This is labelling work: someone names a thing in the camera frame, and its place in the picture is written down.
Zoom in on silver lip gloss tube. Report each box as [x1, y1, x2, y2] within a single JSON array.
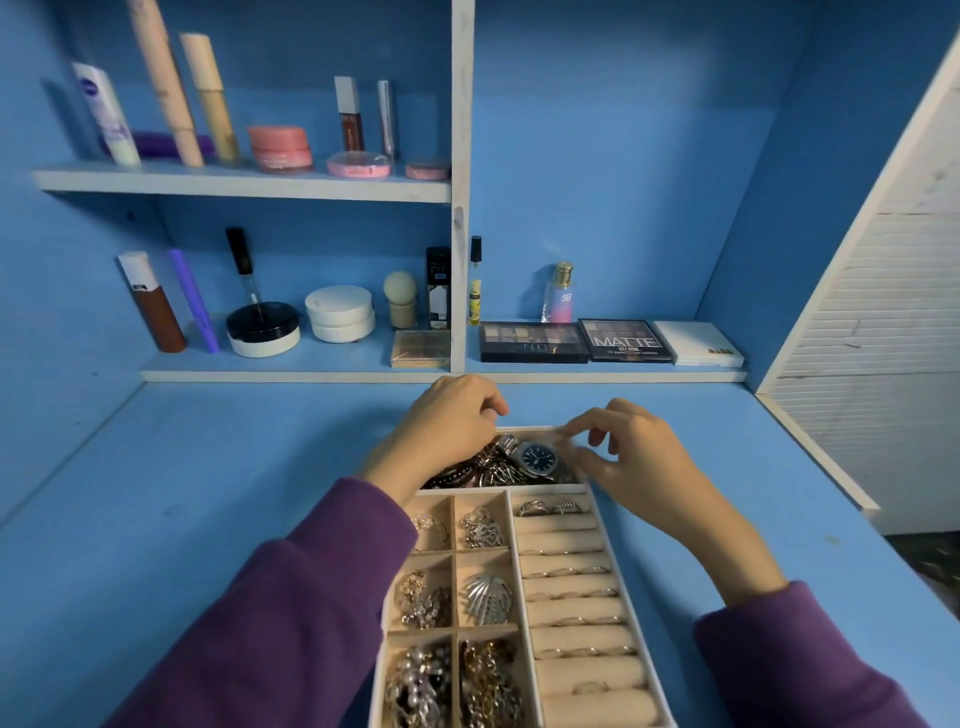
[[376, 79, 398, 162]]

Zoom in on clear bottle with black cap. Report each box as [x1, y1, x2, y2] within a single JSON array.
[[225, 226, 267, 320]]

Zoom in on black nude eyeshadow palette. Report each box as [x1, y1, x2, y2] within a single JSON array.
[[479, 321, 591, 366]]

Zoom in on brown lip gloss white cap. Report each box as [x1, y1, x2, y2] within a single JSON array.
[[333, 75, 366, 153]]

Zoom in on pile of mixed bracelets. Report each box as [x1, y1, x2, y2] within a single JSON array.
[[423, 435, 526, 490]]

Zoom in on crystal gold earrings cluster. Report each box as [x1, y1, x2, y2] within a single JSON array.
[[396, 570, 453, 630]]

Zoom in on gold chain jewelry pile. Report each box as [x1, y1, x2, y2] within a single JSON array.
[[459, 639, 525, 728]]

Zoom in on silver shell brooch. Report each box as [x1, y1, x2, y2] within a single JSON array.
[[459, 573, 516, 625]]

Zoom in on person's right forearm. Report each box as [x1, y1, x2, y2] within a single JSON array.
[[646, 487, 933, 728]]

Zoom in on white shelf board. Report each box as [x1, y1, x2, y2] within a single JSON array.
[[31, 160, 453, 206], [139, 322, 750, 385]]

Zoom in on beige jewelry organizer tray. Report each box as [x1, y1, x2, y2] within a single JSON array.
[[367, 425, 680, 728]]

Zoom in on beige makeup sponge on stand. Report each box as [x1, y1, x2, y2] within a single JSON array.
[[383, 270, 419, 331]]

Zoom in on white upper shelf board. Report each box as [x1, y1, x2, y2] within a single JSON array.
[[31, 160, 453, 206]]

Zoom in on white cream tube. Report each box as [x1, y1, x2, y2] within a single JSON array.
[[72, 62, 143, 168]]

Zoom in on white makeup palette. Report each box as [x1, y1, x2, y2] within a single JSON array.
[[652, 321, 746, 369]]

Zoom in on row of thin rings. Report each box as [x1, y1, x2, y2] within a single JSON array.
[[525, 547, 639, 695]]

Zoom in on person's right hand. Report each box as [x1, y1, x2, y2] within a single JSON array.
[[561, 397, 715, 531]]

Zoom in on silver chain earrings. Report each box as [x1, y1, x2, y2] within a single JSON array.
[[459, 506, 505, 549]]

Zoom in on black matte eyeshadow palette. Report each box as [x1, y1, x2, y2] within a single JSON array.
[[578, 318, 675, 365]]

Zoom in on person's left hand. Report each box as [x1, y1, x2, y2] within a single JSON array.
[[360, 374, 511, 501]]

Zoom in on white round cushion compact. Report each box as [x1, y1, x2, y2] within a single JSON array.
[[304, 284, 377, 345]]

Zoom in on gold hoop earrings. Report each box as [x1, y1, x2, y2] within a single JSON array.
[[411, 513, 451, 552]]

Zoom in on pink perfume bottle gold cap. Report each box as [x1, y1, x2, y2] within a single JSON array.
[[541, 261, 576, 324]]

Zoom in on pink cream jar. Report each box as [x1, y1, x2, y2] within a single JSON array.
[[247, 124, 315, 174]]

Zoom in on white lower shelf board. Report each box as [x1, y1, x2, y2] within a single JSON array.
[[139, 322, 750, 385]]

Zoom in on white louvered door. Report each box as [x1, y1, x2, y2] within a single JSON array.
[[754, 33, 960, 537]]

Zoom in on pink round blush compact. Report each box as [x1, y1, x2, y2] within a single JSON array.
[[326, 150, 393, 180]]

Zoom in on purple cosmetic pencil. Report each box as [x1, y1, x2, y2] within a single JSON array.
[[167, 248, 222, 355]]

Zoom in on beige foundation bottle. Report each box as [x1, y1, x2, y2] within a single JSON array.
[[179, 32, 242, 166]]

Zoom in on powder jar with black lid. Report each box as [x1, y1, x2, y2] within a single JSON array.
[[225, 301, 302, 359]]

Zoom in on brown foundation tube white cap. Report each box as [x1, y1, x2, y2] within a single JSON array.
[[117, 250, 188, 354]]

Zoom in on white vertical shelf divider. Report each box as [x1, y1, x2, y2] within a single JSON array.
[[448, 0, 477, 375]]

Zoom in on person's left forearm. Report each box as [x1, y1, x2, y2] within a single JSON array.
[[105, 471, 421, 728]]

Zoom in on beige highlighter palette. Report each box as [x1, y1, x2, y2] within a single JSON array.
[[390, 329, 453, 370]]

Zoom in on silver wristwatch with blue dial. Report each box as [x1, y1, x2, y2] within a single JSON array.
[[495, 433, 582, 483]]

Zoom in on black cosmetic box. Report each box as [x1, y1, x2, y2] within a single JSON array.
[[425, 246, 453, 332]]

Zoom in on silver beaded jewelry pile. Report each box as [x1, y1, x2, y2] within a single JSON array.
[[384, 643, 453, 728]]

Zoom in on tall beige cosmetic tube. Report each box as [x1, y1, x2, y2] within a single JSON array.
[[125, 0, 206, 169]]

